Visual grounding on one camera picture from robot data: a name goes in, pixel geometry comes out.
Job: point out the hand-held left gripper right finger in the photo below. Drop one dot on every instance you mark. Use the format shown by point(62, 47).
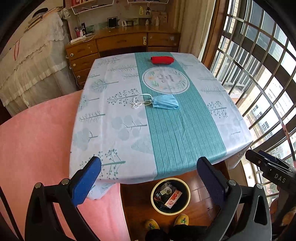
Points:
point(211, 183)

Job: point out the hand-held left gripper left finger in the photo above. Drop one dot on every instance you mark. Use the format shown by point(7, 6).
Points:
point(85, 180)

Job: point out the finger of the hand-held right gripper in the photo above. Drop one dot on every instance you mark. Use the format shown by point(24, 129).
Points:
point(275, 158)
point(261, 161)

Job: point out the blue bin with cream rim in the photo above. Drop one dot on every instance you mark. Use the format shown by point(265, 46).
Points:
point(182, 206)

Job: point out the red snack wrapper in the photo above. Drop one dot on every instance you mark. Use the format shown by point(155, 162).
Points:
point(173, 199)

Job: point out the yellow-green wrapper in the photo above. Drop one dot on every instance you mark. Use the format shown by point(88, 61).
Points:
point(166, 191)

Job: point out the blue face mask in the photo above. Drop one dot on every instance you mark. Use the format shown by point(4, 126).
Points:
point(164, 102)

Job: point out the person's right hand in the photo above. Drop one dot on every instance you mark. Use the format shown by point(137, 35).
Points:
point(286, 219)

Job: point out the metal window grille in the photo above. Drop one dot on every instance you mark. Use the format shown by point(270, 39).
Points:
point(285, 131)

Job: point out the yellow knitted slipper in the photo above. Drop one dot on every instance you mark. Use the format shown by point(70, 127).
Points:
point(152, 224)
point(181, 220)

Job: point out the leaf print teal striped tablecloth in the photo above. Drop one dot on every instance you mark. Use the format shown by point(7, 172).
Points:
point(180, 129)

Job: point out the white lace furniture cover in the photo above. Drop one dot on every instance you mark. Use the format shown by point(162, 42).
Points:
point(34, 64)

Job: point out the red pouch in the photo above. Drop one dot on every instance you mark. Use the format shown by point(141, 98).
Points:
point(161, 59)

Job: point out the white power strip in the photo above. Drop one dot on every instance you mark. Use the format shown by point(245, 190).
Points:
point(78, 39)

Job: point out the wooden desk with drawers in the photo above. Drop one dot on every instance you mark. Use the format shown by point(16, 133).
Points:
point(120, 41)

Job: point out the beige curtain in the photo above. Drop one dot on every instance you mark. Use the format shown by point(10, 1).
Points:
point(196, 27)

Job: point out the pen holder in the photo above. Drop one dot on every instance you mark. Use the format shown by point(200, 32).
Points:
point(79, 32)

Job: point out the white plastic gadget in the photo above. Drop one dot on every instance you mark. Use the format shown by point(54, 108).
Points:
point(145, 40)

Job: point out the white bottle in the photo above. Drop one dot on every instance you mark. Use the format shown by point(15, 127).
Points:
point(157, 22)

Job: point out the brown cardboard box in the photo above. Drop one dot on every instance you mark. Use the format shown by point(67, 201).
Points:
point(163, 17)

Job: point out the wooden bookshelf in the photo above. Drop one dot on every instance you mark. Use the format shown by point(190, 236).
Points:
point(129, 11)

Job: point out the row of books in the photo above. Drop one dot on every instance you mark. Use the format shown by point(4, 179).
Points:
point(76, 1)

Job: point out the small hanging doll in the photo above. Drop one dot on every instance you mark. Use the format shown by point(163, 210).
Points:
point(148, 11)

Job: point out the black picture frame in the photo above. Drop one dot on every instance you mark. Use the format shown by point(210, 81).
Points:
point(112, 22)

